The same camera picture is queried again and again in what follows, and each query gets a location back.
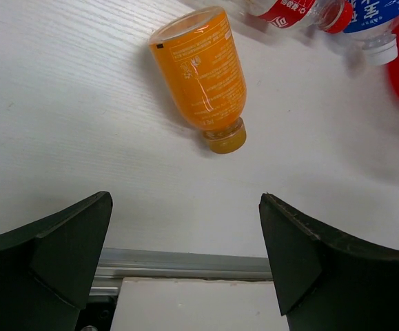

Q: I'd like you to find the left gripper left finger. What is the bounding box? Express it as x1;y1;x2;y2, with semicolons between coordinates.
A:
0;192;112;330

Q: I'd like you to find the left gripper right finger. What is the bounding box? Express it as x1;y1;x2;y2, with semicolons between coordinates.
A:
259;194;399;330

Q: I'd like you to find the blue label clear bottle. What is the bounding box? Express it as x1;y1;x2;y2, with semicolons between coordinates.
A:
343;0;399;66

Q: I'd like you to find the left orange juice bottle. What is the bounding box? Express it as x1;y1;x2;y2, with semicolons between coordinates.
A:
148;6;247;154

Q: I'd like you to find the red label clear bottle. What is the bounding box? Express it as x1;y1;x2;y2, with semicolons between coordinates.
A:
221;0;354;34

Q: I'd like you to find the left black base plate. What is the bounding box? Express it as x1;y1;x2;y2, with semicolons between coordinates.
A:
75;296;117;331

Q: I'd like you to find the aluminium table rail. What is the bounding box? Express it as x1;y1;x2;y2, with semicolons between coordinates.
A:
90;248;272;297

